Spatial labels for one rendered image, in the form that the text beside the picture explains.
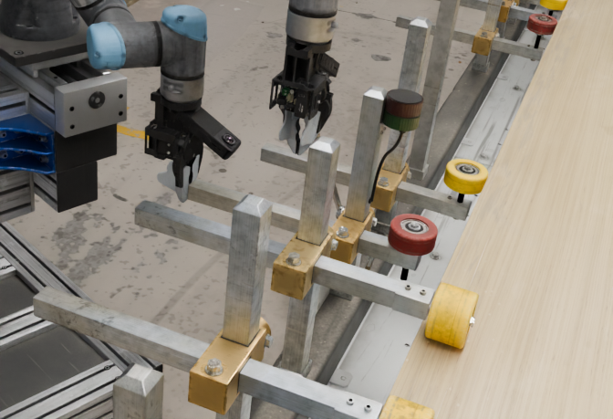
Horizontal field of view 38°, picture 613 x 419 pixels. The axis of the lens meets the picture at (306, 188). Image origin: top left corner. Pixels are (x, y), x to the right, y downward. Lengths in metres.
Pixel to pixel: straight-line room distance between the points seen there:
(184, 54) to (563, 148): 0.82
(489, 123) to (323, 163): 1.42
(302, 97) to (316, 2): 0.15
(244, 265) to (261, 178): 2.34
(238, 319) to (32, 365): 1.19
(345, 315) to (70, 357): 0.85
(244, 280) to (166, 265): 1.83
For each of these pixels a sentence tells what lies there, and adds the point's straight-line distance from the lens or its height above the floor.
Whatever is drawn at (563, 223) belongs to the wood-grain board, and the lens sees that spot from 1.63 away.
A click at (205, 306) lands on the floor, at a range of 2.72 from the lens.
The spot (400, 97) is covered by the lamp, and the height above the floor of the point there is 1.11.
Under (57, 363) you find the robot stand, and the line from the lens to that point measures 2.23.
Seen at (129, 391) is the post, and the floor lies 1.10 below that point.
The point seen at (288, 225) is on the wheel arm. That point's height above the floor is 0.84.
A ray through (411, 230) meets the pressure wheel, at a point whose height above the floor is 0.90.
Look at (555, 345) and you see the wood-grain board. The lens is 1.34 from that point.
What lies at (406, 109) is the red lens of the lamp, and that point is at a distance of 1.43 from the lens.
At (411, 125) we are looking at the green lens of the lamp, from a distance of 1.45.
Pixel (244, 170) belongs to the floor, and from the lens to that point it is 3.42.
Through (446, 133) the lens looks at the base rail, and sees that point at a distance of 2.31.
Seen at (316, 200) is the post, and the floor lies 1.04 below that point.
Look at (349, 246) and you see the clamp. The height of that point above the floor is 0.86.
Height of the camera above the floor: 1.70
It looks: 31 degrees down
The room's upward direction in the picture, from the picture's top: 7 degrees clockwise
